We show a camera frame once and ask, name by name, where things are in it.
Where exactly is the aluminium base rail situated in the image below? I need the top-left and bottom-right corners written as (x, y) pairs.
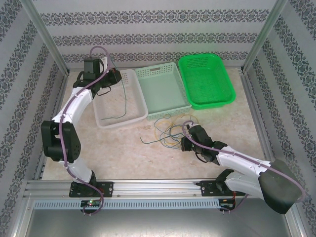
top-left (27, 179), bottom-right (247, 198)

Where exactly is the white perforated plastic basket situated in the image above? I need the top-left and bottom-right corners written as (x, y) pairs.
top-left (93, 69), bottom-right (149, 129)

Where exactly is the aluminium side rail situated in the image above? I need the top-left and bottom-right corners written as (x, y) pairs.
top-left (34, 73), bottom-right (69, 181)
top-left (240, 70), bottom-right (275, 161)

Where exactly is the slotted grey cable duct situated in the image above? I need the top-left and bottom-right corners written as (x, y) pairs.
top-left (33, 198), bottom-right (220, 210)

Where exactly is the bright green plastic basket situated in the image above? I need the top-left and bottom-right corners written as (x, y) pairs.
top-left (178, 53), bottom-right (237, 111)

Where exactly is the pale green plastic basket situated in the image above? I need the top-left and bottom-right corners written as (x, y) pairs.
top-left (134, 61), bottom-right (192, 121)

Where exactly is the thin green cable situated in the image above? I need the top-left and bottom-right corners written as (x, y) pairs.
top-left (108, 56), bottom-right (128, 121)
top-left (139, 136), bottom-right (164, 145)

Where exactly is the aluminium frame post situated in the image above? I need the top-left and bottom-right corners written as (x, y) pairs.
top-left (21, 0), bottom-right (71, 76)
top-left (240, 0), bottom-right (292, 75)

